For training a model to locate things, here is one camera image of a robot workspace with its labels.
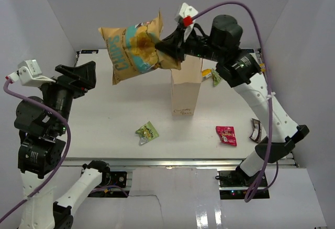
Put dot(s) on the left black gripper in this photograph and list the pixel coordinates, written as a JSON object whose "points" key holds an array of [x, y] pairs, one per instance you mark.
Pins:
{"points": [[86, 73]]}

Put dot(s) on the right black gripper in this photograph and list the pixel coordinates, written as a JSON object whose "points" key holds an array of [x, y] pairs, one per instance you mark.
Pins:
{"points": [[172, 44]]}

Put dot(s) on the yellow chips bag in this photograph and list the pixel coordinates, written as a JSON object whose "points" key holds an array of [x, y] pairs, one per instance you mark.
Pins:
{"points": [[132, 49]]}

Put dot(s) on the light green snack packet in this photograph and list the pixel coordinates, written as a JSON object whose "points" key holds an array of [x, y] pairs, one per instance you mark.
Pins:
{"points": [[216, 77]]}

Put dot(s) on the green candy packet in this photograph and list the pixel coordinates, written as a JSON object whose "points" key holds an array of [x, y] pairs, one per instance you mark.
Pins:
{"points": [[146, 133]]}

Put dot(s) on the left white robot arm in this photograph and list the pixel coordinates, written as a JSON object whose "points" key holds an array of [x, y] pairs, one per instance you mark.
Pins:
{"points": [[40, 122]]}

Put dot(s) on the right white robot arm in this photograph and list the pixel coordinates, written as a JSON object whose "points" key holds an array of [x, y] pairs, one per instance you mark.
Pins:
{"points": [[242, 72]]}

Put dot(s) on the cream paper bag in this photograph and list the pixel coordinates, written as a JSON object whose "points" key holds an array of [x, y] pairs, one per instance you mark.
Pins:
{"points": [[185, 86]]}

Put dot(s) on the yellow snack bar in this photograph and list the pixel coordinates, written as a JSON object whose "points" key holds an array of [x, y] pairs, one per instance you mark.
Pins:
{"points": [[206, 74]]}

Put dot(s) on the small yellow snack packet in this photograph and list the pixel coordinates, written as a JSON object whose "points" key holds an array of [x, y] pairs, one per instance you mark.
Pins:
{"points": [[261, 63]]}

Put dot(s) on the red candy packet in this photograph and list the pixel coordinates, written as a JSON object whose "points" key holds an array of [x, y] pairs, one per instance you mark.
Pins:
{"points": [[227, 135]]}

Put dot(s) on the brown chocolate wrapper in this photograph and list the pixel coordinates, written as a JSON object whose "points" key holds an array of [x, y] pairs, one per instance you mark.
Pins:
{"points": [[256, 135]]}

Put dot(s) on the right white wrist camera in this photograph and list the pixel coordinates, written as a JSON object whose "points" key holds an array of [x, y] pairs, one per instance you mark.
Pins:
{"points": [[184, 16]]}

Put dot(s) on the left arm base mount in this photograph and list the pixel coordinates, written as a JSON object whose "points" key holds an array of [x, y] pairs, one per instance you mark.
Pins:
{"points": [[112, 186]]}

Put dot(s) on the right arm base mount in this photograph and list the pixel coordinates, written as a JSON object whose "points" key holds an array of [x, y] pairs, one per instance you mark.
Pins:
{"points": [[233, 186]]}

